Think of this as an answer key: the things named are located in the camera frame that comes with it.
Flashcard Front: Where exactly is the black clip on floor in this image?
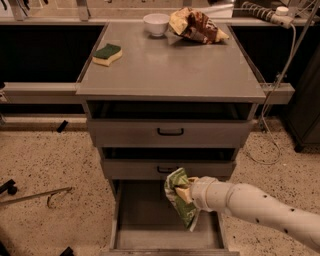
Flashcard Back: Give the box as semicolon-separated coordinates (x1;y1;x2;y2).
56;120;68;133

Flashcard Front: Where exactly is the black caster wheel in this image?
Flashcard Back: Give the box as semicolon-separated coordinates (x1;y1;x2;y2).
0;179;17;195

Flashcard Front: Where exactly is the green yellow sponge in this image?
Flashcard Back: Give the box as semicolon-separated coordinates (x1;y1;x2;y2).
92;44;122;67

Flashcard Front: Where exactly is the grey drawer cabinet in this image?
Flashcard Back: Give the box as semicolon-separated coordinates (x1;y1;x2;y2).
75;20;267;188

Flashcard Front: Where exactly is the middle grey drawer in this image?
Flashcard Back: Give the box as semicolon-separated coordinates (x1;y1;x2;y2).
101;147;236;180

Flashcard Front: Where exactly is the grey drawer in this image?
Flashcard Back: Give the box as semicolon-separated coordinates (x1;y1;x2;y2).
87;100;252;148
101;147;236;180
99;180;240;256

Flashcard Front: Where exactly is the grey rail beam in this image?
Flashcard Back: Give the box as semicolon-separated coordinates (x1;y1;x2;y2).
0;82;81;104

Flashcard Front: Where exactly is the brown yellow chip bag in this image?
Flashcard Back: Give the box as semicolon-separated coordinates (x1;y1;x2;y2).
169;7;229;44

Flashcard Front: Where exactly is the dark cabinet at right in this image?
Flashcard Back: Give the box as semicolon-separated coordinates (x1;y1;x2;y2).
283;46;320;152

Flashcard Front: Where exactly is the metal rod on floor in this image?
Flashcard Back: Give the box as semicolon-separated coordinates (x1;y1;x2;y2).
0;187;72;207

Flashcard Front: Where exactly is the white cable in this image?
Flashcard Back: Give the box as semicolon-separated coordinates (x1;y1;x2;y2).
245;0;320;166

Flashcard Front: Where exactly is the bottom grey drawer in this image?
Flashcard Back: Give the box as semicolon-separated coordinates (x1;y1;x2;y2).
99;180;240;256

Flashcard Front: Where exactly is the white power strip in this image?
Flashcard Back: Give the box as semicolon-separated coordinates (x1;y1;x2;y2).
241;1;293;29

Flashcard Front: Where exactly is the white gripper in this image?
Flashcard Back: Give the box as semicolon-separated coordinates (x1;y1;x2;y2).
175;176;232;212

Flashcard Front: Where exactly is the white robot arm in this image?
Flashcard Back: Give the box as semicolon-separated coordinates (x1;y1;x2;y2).
174;177;320;252

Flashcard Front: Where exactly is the top grey drawer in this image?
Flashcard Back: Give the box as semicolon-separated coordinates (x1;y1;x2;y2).
87;100;252;148

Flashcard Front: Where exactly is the green jalapeno chip bag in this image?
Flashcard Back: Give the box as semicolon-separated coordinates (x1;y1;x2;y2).
164;168;200;232

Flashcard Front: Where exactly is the white bowl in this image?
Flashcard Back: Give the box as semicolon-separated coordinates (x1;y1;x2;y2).
143;13;169;37

